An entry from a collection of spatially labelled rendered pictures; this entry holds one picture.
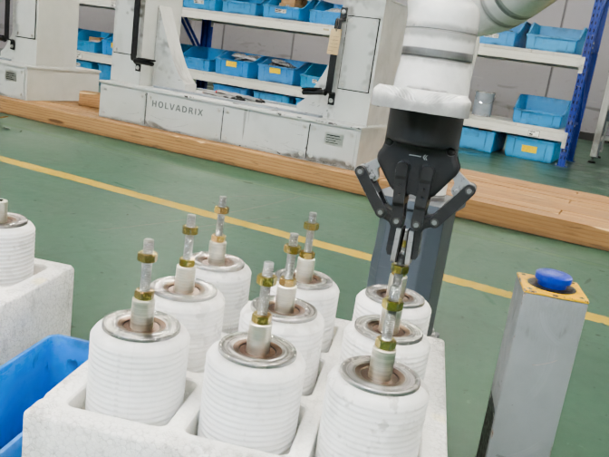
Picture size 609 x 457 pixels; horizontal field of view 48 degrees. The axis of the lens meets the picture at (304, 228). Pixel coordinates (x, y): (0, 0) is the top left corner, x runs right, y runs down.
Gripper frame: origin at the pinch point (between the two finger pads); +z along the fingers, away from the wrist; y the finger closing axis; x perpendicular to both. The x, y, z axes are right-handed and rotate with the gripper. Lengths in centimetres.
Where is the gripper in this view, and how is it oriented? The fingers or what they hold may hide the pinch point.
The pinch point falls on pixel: (403, 244)
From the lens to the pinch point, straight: 73.8
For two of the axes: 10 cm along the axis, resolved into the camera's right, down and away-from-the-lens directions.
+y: -9.5, -2.0, 2.6
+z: -1.3, 9.6, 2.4
